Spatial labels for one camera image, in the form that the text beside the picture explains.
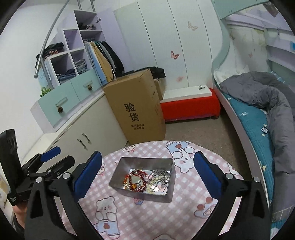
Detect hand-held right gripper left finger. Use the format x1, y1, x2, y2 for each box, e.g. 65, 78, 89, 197
24, 151, 103, 240

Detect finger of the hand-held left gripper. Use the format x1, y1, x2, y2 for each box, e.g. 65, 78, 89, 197
45, 156, 75, 179
22, 146, 61, 172

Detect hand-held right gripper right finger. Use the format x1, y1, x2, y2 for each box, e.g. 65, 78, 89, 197
193, 151, 271, 240

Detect red orange bead bracelet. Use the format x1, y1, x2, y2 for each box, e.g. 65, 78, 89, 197
124, 169, 148, 185

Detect grey metal tin box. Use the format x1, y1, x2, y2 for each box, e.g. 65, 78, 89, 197
109, 157, 174, 203

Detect silver chain necklace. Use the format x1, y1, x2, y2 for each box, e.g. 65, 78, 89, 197
149, 169, 171, 185

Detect person's left hand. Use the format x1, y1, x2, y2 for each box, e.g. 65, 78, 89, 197
12, 200, 30, 228

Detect beige low cabinet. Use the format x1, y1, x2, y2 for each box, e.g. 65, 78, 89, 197
21, 90, 128, 167

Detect teal drawer with pinecone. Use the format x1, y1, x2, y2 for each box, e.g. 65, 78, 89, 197
70, 69, 102, 102
38, 88, 77, 127

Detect pink checked cartoon tablecloth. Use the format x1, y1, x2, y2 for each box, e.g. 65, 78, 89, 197
62, 140, 245, 240

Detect teal bed sheet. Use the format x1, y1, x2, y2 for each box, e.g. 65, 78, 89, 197
222, 92, 280, 237

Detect red ottoman with white top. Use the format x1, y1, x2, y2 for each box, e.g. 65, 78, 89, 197
160, 87, 220, 122

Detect folded blue clothes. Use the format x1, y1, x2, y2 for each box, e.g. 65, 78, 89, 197
55, 69, 76, 83

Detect large cardboard box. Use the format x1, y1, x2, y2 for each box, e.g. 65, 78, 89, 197
103, 69, 167, 146

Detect folded jeans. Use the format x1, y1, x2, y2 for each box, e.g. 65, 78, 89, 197
74, 59, 88, 74

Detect grey quilt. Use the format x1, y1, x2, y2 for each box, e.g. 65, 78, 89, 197
220, 71, 295, 222

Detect small cardboard box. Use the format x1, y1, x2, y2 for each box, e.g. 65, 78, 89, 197
154, 78, 166, 101

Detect white pillow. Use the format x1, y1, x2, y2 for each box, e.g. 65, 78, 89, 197
213, 66, 250, 84

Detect pile of dark clothes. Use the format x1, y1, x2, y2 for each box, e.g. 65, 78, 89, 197
36, 42, 65, 60

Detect tan hanging garment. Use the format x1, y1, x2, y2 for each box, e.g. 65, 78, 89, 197
91, 43, 114, 83

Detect black bag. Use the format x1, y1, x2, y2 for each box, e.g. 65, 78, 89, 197
150, 67, 166, 79

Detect black hanging garment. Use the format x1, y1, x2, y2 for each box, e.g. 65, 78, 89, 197
101, 41, 125, 78

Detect purple white cubby shelf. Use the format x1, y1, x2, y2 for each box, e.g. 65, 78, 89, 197
45, 9, 129, 86

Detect curved metal pole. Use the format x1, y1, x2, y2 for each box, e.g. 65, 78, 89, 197
34, 0, 81, 79

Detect dark folded clothes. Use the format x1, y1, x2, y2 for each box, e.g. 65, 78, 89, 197
77, 21, 97, 30

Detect white wardrobe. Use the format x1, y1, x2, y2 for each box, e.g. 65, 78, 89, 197
113, 0, 231, 93

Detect bunk bed frame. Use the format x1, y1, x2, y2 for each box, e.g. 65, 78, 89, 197
211, 0, 295, 240

